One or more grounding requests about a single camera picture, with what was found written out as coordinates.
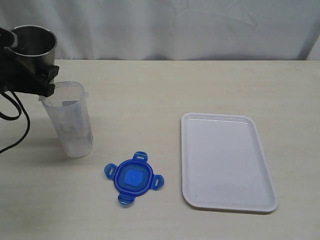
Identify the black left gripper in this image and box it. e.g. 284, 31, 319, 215
0, 28, 60, 97

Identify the clear plastic tall container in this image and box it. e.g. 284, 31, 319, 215
38, 81, 93, 158

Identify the stainless steel cup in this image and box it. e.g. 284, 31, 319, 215
7, 25, 57, 73

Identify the blue container lid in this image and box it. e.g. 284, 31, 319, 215
104, 151, 165, 207

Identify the white background curtain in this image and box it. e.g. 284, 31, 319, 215
0, 0, 320, 60

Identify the white plastic tray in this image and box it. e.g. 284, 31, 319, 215
181, 112, 279, 214

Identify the black cable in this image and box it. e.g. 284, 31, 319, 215
0, 91, 31, 154

